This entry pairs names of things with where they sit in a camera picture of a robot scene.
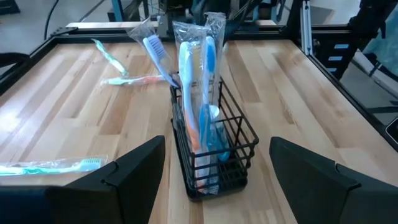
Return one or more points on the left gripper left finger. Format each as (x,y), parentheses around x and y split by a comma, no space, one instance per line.
(124,186)

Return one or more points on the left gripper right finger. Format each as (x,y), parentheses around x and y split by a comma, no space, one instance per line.
(311,186)

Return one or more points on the teal toothbrush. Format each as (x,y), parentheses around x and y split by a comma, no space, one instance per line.
(46,169)

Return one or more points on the blue mouthwash bottle white cap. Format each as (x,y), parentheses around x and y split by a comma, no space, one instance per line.
(223,149)

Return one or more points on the orange green toothbrush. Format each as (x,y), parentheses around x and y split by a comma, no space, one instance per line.
(130,81)

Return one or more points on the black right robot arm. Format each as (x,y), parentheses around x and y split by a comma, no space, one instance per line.
(370,21)

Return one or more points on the black table frame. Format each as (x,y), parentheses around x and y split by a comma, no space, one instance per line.
(93,33)

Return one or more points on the silver aluminium extrusion post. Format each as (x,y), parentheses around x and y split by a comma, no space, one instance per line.
(306,28)

